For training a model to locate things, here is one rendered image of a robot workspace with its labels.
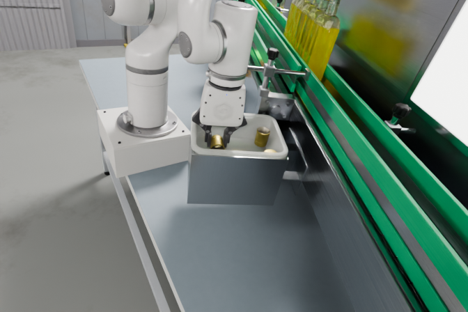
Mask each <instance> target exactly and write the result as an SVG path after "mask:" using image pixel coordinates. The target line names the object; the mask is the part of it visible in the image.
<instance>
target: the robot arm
mask: <svg viewBox="0 0 468 312"><path fill-rule="evenodd" d="M211 3H212V0H101V5H102V7H103V9H104V12H105V13H106V15H107V16H108V17H109V18H110V19H111V20H112V21H114V22H115V23H117V24H121V25H124V26H145V25H149V26H148V28H147V29H146V30H145V31H144V32H143V33H142V34H141V35H140V36H138V37H137V38H135V39H134V40H133V41H132V42H130V43H129V44H128V45H127V47H126V49H125V68H126V81H127V105H128V110H126V111H124V112H123V113H121V114H120V115H119V116H118V118H117V126H118V128H119V129H120V130H121V131H122V132H124V133H126V134H128V135H130V136H133V137H139V138H156V137H162V136H165V135H167V134H170V133H172V132H173V131H174V130H175V129H176V128H177V126H178V118H177V116H176V115H175V114H174V113H172V112H171V111H169V110H168V87H169V52H170V48H171V46H172V44H173V42H174V41H175V39H176V38H177V37H178V43H179V48H180V53H181V54H182V57H183V58H184V60H186V62H188V63H191V64H196V65H199V64H206V63H208V70H206V73H205V75H206V77H209V79H206V82H205V86H204V88H203V93H202V97H201V105H200V108H199V109H198V110H197V112H196V113H195V114H194V115H193V116H192V122H194V123H196V124H197V125H199V126H200V127H201V128H202V129H203V130H204V131H205V142H207V146H208V147H210V144H211V138H212V131H211V128H212V125H214V126H225V127H227V128H225V130H224V136H223V142H224V147H225V148H226V147H227V143H229V142H230V137H231V135H232V134H233V132H234V131H236V130H237V129H239V127H243V126H245V125H247V120H246V118H245V117H244V105H245V95H246V88H245V85H244V83H245V78H246V74H247V68H248V63H249V57H250V52H251V46H252V42H253V37H254V31H255V26H256V20H257V15H258V10H257V8H255V7H254V6H252V5H250V4H247V3H243V2H240V1H230V0H223V1H218V2H216V4H215V6H214V17H213V19H212V21H211V22H210V21H209V19H210V6H211Z"/></svg>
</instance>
